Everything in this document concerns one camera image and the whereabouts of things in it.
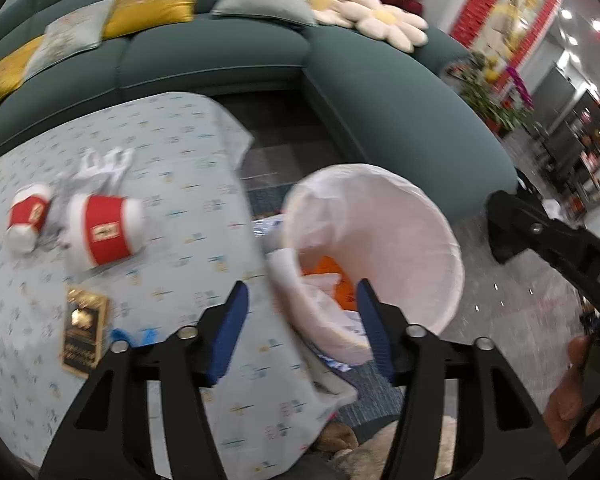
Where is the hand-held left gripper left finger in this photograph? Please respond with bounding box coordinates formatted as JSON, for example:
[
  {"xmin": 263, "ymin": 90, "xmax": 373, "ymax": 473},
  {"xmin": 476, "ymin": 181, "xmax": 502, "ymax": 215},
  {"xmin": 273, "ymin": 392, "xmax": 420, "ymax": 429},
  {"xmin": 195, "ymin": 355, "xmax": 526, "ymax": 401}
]
[{"xmin": 39, "ymin": 280, "xmax": 251, "ymax": 480}]

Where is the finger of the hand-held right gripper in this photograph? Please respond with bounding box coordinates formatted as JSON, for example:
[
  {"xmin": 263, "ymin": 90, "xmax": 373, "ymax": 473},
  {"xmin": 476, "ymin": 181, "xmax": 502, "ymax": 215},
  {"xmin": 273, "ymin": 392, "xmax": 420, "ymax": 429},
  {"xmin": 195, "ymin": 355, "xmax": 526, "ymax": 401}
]
[{"xmin": 485, "ymin": 190, "xmax": 587, "ymax": 266}]

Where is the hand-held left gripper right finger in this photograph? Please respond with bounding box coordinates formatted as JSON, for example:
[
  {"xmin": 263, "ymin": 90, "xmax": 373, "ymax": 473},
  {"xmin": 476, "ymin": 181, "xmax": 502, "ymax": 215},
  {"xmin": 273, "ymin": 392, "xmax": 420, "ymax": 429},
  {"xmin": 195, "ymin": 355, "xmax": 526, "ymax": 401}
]
[{"xmin": 356, "ymin": 279, "xmax": 568, "ymax": 480}]

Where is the orange plastic bag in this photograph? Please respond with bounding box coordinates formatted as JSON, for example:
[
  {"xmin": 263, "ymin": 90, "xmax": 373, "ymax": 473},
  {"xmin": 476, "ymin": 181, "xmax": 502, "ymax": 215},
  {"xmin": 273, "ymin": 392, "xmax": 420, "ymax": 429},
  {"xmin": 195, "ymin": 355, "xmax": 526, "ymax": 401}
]
[{"xmin": 302, "ymin": 256, "xmax": 358, "ymax": 311}]

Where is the bin with white liner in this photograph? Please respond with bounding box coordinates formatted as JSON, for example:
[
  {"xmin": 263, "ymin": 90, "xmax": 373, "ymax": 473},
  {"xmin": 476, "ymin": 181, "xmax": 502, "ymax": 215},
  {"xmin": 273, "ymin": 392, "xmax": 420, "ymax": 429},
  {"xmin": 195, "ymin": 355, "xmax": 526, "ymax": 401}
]
[{"xmin": 266, "ymin": 162, "xmax": 465, "ymax": 366}]

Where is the person's right hand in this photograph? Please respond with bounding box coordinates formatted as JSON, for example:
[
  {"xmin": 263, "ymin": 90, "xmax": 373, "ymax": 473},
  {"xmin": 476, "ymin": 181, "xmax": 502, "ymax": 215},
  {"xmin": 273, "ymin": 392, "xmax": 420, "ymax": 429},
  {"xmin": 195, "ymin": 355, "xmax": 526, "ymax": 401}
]
[{"xmin": 542, "ymin": 335, "xmax": 595, "ymax": 452}]

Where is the blue wrapper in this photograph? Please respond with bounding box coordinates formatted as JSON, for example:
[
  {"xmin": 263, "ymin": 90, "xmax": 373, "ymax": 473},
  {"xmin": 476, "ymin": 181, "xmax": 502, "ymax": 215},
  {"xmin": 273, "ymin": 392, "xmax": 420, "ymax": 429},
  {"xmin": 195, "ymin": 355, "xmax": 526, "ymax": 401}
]
[{"xmin": 111, "ymin": 327, "xmax": 158, "ymax": 348}]

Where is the floral pale blue tablecloth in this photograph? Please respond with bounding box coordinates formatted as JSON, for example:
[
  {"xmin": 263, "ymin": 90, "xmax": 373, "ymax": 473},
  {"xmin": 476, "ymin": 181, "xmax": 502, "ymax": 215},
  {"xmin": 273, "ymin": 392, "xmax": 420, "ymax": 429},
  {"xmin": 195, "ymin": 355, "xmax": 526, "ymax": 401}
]
[{"xmin": 0, "ymin": 91, "xmax": 358, "ymax": 466}]

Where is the green potted plant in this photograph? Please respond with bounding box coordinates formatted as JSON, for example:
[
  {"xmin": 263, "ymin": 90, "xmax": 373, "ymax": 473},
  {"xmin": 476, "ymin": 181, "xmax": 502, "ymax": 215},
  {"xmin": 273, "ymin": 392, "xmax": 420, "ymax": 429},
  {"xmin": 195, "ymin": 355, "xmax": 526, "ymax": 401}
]
[{"xmin": 450, "ymin": 55, "xmax": 531, "ymax": 133}]

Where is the cream fluffy cloth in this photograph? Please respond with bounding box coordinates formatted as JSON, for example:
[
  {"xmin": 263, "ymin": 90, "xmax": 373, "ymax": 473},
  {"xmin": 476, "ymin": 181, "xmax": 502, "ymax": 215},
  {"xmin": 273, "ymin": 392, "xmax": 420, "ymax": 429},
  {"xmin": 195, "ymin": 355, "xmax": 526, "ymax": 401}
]
[{"xmin": 310, "ymin": 415, "xmax": 461, "ymax": 480}]

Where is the purple orchid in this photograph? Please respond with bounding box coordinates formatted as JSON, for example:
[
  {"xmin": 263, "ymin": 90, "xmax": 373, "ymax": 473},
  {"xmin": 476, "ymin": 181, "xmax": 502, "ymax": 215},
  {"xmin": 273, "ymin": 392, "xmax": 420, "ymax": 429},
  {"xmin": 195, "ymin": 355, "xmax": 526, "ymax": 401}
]
[{"xmin": 505, "ymin": 67, "xmax": 536, "ymax": 111}]

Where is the gold and black packet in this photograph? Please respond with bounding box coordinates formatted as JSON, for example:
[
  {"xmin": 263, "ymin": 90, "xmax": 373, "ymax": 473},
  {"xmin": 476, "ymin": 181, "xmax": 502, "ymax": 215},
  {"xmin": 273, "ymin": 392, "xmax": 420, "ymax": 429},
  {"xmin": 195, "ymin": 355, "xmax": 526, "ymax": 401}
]
[{"xmin": 61, "ymin": 285, "xmax": 110, "ymax": 375}]

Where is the large red paper cup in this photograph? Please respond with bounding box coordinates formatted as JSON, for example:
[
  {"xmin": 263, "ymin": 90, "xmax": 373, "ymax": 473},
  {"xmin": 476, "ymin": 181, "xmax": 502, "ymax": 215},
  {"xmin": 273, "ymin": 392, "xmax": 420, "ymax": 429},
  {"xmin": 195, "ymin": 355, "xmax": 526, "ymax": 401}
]
[{"xmin": 66, "ymin": 194, "xmax": 146, "ymax": 268}]

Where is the teal fabric sofa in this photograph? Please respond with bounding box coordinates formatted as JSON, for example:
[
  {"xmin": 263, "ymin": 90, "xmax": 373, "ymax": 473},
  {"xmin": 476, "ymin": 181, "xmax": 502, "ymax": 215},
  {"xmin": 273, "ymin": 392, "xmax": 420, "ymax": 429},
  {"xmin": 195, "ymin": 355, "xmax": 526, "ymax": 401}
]
[{"xmin": 0, "ymin": 0, "xmax": 518, "ymax": 211}]

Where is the small red paper cup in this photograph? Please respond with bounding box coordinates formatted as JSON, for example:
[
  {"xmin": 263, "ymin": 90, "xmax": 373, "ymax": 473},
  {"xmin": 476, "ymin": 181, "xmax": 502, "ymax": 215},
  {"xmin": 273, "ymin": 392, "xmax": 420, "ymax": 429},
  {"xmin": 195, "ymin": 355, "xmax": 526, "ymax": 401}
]
[{"xmin": 6, "ymin": 182, "xmax": 53, "ymax": 255}]

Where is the pale blue embroidered cushion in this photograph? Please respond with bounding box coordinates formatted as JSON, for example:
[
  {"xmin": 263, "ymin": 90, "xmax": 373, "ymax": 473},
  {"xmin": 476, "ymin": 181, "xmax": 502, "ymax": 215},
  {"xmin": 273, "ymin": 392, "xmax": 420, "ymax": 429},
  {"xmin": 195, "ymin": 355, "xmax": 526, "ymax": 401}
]
[
  {"xmin": 211, "ymin": 0, "xmax": 318, "ymax": 28},
  {"xmin": 27, "ymin": 0, "xmax": 117, "ymax": 73}
]

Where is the large yellow embroidered cushion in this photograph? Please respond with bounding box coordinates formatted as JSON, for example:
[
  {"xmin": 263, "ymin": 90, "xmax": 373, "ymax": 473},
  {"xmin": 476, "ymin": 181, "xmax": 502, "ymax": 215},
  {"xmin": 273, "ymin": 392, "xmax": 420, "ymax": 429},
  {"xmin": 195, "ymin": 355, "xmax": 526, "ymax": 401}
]
[{"xmin": 101, "ymin": 0, "xmax": 207, "ymax": 40}]

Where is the small yellow embroidered cushion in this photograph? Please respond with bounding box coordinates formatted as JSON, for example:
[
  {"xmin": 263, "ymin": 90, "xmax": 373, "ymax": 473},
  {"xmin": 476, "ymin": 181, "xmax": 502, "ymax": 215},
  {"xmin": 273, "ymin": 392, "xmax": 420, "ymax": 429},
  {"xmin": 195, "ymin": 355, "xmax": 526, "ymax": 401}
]
[{"xmin": 0, "ymin": 35, "xmax": 46, "ymax": 115}]

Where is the red paper wall decoration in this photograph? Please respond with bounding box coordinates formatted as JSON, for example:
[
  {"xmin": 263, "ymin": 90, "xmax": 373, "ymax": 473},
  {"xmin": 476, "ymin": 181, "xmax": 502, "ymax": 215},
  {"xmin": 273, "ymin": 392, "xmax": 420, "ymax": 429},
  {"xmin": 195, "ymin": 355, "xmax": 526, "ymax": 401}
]
[
  {"xmin": 452, "ymin": 0, "xmax": 518, "ymax": 51},
  {"xmin": 510, "ymin": 0, "xmax": 563, "ymax": 68}
]

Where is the gold tree wall mural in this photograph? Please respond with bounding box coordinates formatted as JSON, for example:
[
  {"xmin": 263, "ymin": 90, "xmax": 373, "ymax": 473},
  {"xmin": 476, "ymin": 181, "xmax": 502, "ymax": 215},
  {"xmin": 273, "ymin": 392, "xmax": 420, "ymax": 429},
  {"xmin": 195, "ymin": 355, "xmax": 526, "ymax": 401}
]
[{"xmin": 480, "ymin": 0, "xmax": 556, "ymax": 61}]

